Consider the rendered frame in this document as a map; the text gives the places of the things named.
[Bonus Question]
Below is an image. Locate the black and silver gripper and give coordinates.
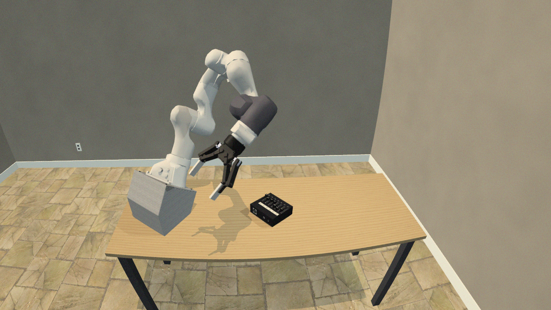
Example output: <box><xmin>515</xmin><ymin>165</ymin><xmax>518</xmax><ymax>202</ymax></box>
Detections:
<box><xmin>189</xmin><ymin>134</ymin><xmax>245</xmax><ymax>201</ymax></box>

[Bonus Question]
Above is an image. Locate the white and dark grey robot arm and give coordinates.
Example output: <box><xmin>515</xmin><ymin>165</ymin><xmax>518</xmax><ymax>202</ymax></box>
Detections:
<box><xmin>146</xmin><ymin>49</ymin><xmax>277</xmax><ymax>188</ymax></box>

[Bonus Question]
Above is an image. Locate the black lighting desk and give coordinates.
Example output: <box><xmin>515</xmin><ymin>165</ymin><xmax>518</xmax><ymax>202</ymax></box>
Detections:
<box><xmin>250</xmin><ymin>193</ymin><xmax>293</xmax><ymax>227</ymax></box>

